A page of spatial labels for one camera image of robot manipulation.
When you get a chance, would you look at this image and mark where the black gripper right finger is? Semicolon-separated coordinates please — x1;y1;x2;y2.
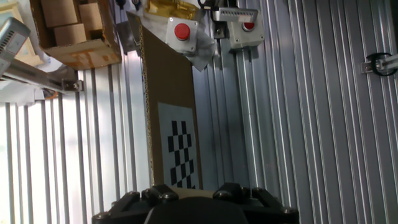
212;182;250;202

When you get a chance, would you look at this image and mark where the brown cardboard board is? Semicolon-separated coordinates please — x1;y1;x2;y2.
138;24;203;190

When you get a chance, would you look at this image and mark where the brown cardboard box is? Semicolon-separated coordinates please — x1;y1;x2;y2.
29;0;123;71

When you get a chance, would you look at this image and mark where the grey box flat red button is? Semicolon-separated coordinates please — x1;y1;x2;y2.
226;18;266;51

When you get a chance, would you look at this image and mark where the yellow plastic bag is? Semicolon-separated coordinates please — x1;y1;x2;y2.
145;0;200;21

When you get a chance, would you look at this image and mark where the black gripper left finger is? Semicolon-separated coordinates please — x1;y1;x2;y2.
141;184;180;203

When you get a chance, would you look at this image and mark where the grey box tall red button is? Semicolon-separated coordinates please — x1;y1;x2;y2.
165;16;200;54

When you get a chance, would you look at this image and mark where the silver camera with cable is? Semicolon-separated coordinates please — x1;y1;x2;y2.
0;16;32;76

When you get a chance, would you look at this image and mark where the checkerboard calibration paper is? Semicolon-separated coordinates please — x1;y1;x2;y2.
157;102;200;190

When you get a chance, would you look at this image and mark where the white crumpled sheet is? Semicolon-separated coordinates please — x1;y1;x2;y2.
0;80;46;106

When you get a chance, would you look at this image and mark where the aluminium frame bar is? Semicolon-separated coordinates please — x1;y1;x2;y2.
0;58;85;95

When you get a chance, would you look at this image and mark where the silver pole with base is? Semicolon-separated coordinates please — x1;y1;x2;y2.
360;52;398;77

